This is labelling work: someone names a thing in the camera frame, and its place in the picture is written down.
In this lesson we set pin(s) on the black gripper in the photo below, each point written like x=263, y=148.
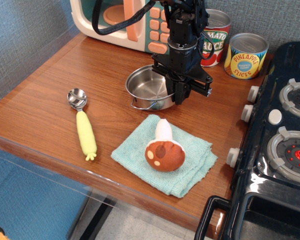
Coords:
x=182, y=70

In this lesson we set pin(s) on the plush brown mushroom toy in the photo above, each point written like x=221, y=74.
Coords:
x=163, y=153

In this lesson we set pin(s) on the small stainless steel pan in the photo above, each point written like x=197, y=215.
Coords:
x=147, y=90

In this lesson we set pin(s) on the black toy stove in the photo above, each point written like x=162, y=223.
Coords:
x=265, y=189

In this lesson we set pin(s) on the red tomato sauce can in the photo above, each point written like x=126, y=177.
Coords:
x=219, y=24

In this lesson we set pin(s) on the light blue folded cloth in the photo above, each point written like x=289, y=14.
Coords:
x=199, y=159

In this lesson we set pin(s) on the spoon with yellow handle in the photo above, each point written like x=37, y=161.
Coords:
x=77, y=99

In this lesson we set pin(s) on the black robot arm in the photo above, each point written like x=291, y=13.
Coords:
x=191, y=16

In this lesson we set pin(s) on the teal toy microwave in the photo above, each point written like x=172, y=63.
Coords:
x=151, y=34

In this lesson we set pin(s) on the yellow pineapple slices can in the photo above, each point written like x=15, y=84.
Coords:
x=245, y=55

